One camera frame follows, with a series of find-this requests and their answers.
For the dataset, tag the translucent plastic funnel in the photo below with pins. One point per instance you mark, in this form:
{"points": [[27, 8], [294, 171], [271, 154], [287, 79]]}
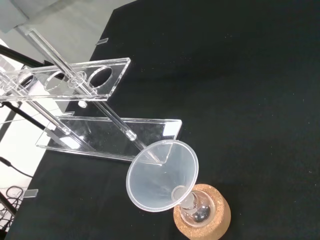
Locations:
{"points": [[155, 185]]}

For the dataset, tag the clear acrylic funnel stand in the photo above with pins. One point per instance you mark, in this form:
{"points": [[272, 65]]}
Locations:
{"points": [[115, 72]]}

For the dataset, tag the black bench cloth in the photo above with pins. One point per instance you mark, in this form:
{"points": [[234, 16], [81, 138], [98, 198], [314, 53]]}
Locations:
{"points": [[250, 100]]}

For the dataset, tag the clear cloth clip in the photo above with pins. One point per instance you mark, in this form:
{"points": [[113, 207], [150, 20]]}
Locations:
{"points": [[30, 193], [102, 41]]}

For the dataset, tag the round-bottom glass flask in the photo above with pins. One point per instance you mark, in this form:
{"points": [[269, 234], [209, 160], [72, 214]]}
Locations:
{"points": [[200, 215]]}

